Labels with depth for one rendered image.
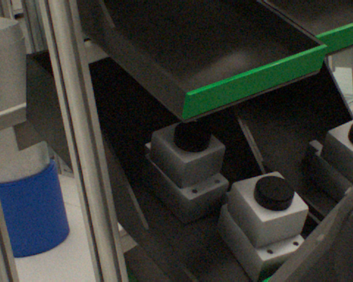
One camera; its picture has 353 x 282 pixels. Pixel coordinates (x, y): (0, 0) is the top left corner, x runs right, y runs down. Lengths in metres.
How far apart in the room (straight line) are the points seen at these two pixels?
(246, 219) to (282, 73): 0.12
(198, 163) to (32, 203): 0.86
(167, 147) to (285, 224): 0.11
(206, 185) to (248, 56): 0.12
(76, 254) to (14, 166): 0.20
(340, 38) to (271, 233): 0.17
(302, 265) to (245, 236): 0.41
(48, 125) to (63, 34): 0.15
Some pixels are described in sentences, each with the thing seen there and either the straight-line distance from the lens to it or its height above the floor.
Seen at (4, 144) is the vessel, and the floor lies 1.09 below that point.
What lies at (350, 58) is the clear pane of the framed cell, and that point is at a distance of 1.96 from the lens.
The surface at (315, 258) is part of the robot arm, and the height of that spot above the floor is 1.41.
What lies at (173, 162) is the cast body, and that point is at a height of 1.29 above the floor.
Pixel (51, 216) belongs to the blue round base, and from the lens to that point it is 1.46.
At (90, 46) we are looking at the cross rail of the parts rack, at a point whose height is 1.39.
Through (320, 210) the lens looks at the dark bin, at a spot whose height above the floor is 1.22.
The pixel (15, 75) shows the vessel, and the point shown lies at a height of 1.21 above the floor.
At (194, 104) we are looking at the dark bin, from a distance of 0.49.
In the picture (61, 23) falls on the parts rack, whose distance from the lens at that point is 0.54.
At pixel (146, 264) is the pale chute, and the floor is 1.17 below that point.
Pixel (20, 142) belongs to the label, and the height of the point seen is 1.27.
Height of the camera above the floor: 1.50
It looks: 19 degrees down
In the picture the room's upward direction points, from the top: 9 degrees counter-clockwise
